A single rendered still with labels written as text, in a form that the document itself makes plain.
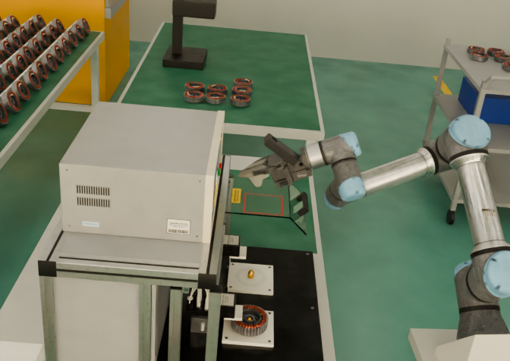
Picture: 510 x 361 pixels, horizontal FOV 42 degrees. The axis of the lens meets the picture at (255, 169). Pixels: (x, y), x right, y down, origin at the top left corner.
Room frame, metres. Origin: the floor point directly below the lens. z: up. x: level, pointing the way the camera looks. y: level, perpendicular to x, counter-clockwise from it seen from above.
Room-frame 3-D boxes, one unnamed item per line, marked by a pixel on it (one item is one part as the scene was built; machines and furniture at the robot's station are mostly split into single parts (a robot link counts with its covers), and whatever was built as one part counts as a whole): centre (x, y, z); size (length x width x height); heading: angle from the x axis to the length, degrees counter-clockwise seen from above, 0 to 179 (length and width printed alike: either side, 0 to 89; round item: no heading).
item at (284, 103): (4.05, 0.23, 0.37); 1.85 x 1.10 x 0.75; 1
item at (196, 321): (1.56, 0.12, 0.80); 0.07 x 0.05 x 0.06; 1
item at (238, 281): (1.80, -0.02, 0.78); 0.15 x 0.15 x 0.01; 1
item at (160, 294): (1.67, 0.23, 0.92); 0.66 x 0.01 x 0.30; 1
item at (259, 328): (1.56, -0.03, 0.80); 0.11 x 0.11 x 0.04
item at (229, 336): (1.56, -0.03, 0.78); 0.15 x 0.15 x 0.01; 1
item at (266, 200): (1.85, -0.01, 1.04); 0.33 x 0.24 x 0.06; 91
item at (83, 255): (1.67, 0.30, 1.09); 0.68 x 0.44 x 0.05; 1
